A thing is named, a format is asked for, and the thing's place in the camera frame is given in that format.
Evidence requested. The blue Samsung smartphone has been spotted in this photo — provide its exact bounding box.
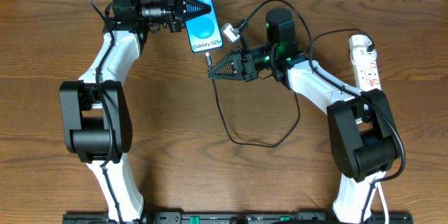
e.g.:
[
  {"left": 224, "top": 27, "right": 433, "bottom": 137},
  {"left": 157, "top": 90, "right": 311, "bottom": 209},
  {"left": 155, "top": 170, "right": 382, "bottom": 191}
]
[{"left": 185, "top": 0, "right": 223, "bottom": 53}]

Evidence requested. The black USB charging cable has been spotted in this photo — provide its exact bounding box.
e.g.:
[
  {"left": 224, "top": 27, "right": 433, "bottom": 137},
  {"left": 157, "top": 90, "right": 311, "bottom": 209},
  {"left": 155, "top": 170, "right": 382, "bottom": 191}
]
[{"left": 204, "top": 27, "right": 375, "bottom": 148}]

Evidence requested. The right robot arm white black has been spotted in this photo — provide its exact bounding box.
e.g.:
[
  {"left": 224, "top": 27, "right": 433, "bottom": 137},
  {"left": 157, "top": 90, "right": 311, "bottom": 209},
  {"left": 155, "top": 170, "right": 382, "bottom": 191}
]
[{"left": 208, "top": 7, "right": 407, "bottom": 223}]

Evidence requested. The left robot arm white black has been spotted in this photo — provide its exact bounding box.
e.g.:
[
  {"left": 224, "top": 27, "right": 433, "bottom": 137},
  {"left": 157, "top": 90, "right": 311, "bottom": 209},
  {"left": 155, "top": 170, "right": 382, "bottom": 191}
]
[{"left": 59, "top": 0, "right": 211, "bottom": 223}]

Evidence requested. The white power strip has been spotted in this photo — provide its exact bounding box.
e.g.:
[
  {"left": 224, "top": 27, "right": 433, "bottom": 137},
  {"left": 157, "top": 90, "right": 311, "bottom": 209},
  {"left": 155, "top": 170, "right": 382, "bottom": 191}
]
[{"left": 350, "top": 47, "right": 382, "bottom": 91}]

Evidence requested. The white USB wall charger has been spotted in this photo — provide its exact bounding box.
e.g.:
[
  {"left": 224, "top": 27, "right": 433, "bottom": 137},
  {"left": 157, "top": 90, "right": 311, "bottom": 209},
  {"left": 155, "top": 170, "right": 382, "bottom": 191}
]
[{"left": 349, "top": 34, "right": 375, "bottom": 53}]

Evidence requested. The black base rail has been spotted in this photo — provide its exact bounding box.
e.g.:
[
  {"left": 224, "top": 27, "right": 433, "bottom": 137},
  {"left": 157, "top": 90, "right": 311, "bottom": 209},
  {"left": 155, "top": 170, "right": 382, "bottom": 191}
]
[{"left": 62, "top": 211, "right": 414, "bottom": 224}]

